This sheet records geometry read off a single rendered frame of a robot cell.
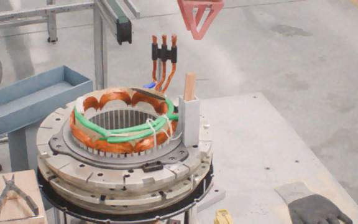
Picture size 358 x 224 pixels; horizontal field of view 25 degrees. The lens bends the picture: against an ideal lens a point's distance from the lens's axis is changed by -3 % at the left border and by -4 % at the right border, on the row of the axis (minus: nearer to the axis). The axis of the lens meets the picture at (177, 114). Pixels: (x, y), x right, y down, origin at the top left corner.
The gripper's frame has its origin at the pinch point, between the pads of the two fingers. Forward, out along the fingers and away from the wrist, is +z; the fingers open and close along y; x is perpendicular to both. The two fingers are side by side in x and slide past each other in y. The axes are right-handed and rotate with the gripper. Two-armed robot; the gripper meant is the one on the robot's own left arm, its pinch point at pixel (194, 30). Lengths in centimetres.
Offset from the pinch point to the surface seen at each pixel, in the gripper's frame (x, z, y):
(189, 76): 0.2, 8.1, -0.3
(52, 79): 19, 26, 42
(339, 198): -45, 48, 21
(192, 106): -0.6, 13.6, -0.7
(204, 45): -84, 108, 274
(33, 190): 27.0, 27.1, -4.2
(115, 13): -12, 46, 144
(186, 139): -0.3, 19.9, -0.5
